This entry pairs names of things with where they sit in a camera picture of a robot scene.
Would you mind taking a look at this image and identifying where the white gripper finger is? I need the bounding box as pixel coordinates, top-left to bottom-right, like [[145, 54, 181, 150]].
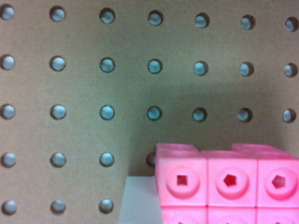
[[119, 176, 164, 224]]

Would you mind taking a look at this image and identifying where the pink block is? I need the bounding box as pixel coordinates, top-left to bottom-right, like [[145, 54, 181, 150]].
[[155, 143, 299, 224]]

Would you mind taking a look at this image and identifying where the brown pegboard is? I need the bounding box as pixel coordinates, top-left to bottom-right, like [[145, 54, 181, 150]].
[[0, 0, 299, 224]]

